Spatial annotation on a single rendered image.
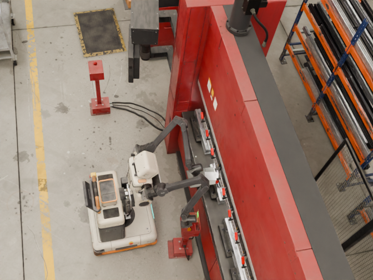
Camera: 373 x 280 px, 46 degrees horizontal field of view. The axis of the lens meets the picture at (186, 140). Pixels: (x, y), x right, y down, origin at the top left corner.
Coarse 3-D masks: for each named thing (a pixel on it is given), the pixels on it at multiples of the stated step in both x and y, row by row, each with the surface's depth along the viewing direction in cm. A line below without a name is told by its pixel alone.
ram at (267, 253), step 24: (216, 48) 351; (216, 72) 359; (216, 96) 368; (216, 120) 377; (240, 120) 316; (240, 144) 323; (240, 168) 330; (240, 192) 337; (264, 192) 287; (240, 216) 345; (264, 216) 293; (264, 240) 298; (264, 264) 304; (288, 264) 263
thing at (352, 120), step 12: (312, 48) 552; (324, 60) 545; (336, 60) 549; (324, 72) 534; (336, 84) 526; (336, 96) 515; (348, 96) 517; (348, 108) 508; (348, 120) 500; (360, 120) 500; (360, 132) 492; (360, 144) 483; (372, 144) 484
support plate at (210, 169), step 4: (204, 168) 416; (208, 168) 417; (212, 168) 417; (188, 172) 412; (200, 172) 414; (188, 176) 410; (192, 176) 411; (212, 180) 411; (196, 184) 407; (200, 184) 407; (212, 184) 409
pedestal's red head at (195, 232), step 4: (192, 212) 415; (196, 212) 416; (196, 216) 413; (180, 220) 418; (196, 220) 411; (180, 224) 419; (192, 224) 413; (196, 224) 415; (184, 228) 414; (192, 228) 411; (196, 228) 415; (184, 232) 403; (188, 232) 404; (192, 232) 405; (196, 232) 406; (184, 236) 412; (188, 236) 413; (192, 236) 414; (196, 236) 415
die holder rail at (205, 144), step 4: (196, 112) 454; (200, 112) 455; (196, 116) 452; (200, 116) 452; (196, 120) 459; (200, 120) 450; (200, 124) 447; (200, 128) 444; (204, 128) 445; (200, 132) 445; (204, 132) 442; (200, 136) 449; (204, 136) 440; (204, 140) 437; (204, 144) 435; (208, 144) 435; (204, 148) 439; (208, 148) 433; (204, 152) 439; (208, 152) 440
